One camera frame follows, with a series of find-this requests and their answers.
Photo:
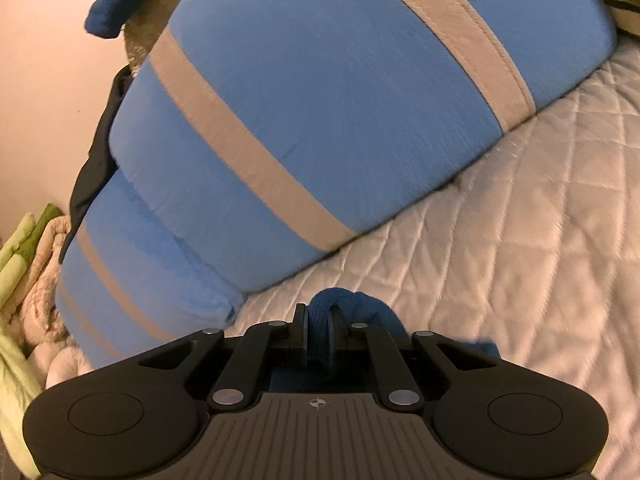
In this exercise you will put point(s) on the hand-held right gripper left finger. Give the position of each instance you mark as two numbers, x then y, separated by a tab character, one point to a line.
299	332

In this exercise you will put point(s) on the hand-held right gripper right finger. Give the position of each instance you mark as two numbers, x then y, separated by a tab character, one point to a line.
336	332

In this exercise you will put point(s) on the dark teal sweatshirt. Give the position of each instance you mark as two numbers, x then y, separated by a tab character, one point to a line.
370	310

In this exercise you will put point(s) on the stained blue grey-striped pillow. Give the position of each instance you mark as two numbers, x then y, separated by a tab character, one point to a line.
140	290

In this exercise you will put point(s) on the black cloth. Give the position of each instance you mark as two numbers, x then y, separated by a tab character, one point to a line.
97	170

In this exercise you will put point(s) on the light green cloth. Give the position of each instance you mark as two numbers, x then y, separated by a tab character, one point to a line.
15	360

